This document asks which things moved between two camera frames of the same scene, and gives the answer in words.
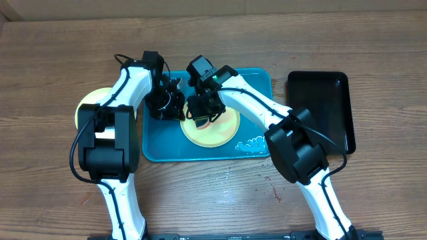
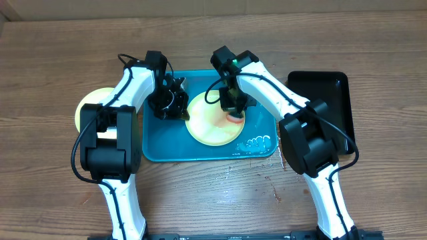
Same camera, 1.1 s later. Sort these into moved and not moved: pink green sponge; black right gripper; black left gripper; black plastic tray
Moved: pink green sponge; black right gripper
Not moved: black plastic tray; black left gripper
